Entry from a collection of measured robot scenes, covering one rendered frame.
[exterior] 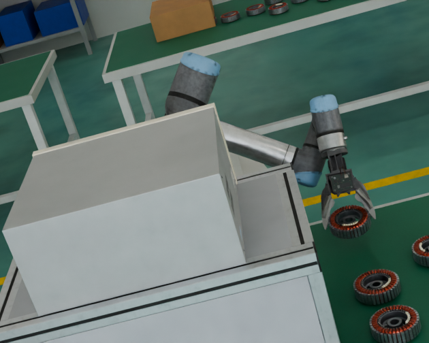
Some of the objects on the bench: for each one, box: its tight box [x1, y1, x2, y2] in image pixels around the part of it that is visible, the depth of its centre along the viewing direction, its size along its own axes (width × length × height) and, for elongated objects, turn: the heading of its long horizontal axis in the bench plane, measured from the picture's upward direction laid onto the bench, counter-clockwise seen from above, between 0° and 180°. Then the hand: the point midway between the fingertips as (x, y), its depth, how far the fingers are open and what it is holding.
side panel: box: [307, 272, 340, 343], centre depth 185 cm, size 28×3×32 cm, turn 32°
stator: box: [353, 269, 401, 305], centre depth 209 cm, size 11×11×4 cm
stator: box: [369, 305, 421, 343], centre depth 194 cm, size 11×11×4 cm
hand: (350, 224), depth 230 cm, fingers closed on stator, 13 cm apart
